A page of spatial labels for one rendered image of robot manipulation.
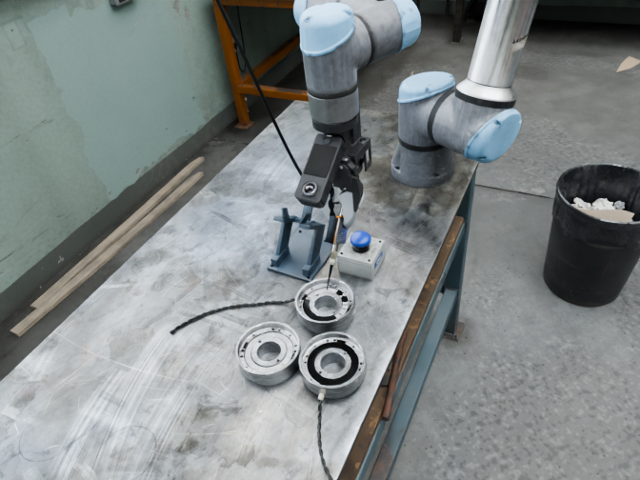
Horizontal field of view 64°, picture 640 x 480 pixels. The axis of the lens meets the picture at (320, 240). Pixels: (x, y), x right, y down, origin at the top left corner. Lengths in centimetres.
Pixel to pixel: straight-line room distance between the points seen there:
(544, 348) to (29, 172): 208
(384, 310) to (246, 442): 32
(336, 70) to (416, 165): 50
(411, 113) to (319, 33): 46
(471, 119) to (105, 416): 83
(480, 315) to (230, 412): 132
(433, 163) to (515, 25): 34
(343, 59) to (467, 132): 39
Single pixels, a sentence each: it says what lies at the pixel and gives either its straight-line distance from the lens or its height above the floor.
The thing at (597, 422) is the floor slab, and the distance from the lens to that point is 183.
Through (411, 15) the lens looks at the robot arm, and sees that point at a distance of 82.
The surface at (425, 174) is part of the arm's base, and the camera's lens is 118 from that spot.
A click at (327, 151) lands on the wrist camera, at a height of 109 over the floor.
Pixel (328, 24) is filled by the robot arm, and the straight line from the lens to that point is 71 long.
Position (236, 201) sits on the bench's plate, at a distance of 122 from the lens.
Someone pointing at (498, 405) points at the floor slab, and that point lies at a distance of 178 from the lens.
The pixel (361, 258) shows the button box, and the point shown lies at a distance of 95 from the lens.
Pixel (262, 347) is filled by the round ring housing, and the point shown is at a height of 82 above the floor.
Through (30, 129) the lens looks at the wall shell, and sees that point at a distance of 237.
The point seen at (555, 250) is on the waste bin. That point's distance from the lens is 200.
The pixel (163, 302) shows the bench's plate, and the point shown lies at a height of 80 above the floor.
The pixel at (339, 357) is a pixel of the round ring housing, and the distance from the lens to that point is 84.
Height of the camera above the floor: 150
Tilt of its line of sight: 41 degrees down
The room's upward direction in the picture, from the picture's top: 7 degrees counter-clockwise
